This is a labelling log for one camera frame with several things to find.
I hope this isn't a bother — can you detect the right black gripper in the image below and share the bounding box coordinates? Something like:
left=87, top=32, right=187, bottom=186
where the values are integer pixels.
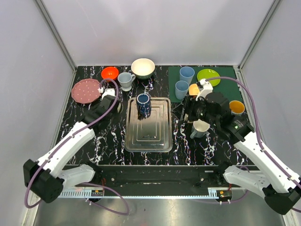
left=171, top=94, right=219, bottom=127

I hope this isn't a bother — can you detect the grey blue mug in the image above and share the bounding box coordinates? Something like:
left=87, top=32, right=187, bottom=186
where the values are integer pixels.
left=190, top=120, right=210, bottom=139

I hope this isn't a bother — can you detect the dark blue mug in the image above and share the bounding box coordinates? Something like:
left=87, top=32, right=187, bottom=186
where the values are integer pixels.
left=136, top=93, right=151, bottom=120

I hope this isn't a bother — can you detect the blue butterfly mug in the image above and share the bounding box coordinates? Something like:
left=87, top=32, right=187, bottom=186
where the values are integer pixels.
left=229, top=100, right=245, bottom=116

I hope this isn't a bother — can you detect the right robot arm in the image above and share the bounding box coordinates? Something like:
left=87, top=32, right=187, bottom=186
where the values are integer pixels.
left=183, top=92, right=301, bottom=215

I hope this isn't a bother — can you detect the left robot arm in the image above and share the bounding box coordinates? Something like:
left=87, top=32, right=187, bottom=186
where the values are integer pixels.
left=23, top=95, right=120, bottom=208

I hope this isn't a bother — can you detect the yellow square plate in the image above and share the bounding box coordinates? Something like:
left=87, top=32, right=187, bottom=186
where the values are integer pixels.
left=189, top=83, right=200, bottom=96

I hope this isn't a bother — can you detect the blue plastic tumbler front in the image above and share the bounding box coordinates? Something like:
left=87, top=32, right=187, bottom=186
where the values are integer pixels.
left=175, top=81, right=189, bottom=100

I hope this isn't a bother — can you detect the blue plastic tumbler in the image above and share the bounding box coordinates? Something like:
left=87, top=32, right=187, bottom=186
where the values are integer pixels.
left=179, top=66, right=195, bottom=85
left=175, top=81, right=189, bottom=100

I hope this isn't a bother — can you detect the pink dotted plate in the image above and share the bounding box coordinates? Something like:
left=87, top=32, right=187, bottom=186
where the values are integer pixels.
left=71, top=78, right=101, bottom=104

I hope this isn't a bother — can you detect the light blue footed cup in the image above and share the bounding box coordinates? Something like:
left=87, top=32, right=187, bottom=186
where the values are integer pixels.
left=118, top=72, right=136, bottom=92

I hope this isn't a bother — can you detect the orange red bowl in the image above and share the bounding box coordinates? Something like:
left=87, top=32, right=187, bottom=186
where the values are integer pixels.
left=101, top=66, right=119, bottom=80

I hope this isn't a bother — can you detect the blue plastic tumbler rear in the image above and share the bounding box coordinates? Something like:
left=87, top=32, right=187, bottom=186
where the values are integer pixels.
left=179, top=66, right=195, bottom=85

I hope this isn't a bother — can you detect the lime green plate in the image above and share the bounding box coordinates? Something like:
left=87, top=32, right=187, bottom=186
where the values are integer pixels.
left=197, top=69, right=221, bottom=87

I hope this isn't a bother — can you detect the silver metal tray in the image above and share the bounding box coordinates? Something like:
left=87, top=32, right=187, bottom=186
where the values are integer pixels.
left=125, top=97, right=173, bottom=153

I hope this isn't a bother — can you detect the dark green mat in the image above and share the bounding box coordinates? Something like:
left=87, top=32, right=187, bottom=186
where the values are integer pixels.
left=167, top=66, right=242, bottom=103

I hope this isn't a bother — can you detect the large white bowl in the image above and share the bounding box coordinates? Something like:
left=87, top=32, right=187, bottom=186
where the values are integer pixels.
left=131, top=58, right=155, bottom=80

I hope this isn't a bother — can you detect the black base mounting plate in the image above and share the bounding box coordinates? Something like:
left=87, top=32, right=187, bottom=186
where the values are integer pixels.
left=63, top=164, right=243, bottom=197

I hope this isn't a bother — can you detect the right aluminium frame post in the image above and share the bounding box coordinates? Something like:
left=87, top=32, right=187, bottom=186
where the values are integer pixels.
left=237, top=0, right=283, bottom=71

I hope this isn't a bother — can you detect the aluminium frame post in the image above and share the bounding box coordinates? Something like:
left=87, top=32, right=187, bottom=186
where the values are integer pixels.
left=237, top=0, right=283, bottom=71
left=32, top=0, right=77, bottom=71

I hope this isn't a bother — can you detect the grey slotted cable duct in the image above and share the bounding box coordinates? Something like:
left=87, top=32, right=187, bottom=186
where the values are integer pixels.
left=58, top=188, right=226, bottom=199

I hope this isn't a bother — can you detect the left aluminium frame post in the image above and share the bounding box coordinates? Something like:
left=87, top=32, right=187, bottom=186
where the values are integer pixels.
left=32, top=0, right=77, bottom=71

